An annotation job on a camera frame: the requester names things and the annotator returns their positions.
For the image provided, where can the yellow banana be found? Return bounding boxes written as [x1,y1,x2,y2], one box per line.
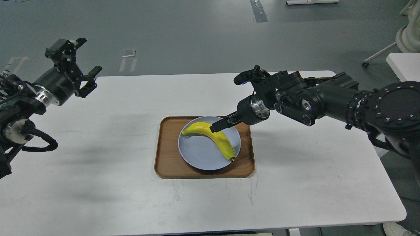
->
[181,122,236,162]

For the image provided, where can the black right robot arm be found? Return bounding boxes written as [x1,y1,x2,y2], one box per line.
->
[210,65,420,181]

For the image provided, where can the brown wooden tray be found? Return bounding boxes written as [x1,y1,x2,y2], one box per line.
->
[155,116,255,179]

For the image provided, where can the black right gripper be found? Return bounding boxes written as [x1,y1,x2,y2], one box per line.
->
[209,95,270,133]

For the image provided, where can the white chair base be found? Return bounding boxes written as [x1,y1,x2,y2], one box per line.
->
[362,0,420,68]

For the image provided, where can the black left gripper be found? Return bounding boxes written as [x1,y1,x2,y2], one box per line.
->
[33,38,103,106]

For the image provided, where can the light blue plate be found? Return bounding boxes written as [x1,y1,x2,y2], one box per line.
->
[178,116,241,170]

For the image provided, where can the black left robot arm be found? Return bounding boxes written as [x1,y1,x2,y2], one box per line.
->
[0,38,102,178]

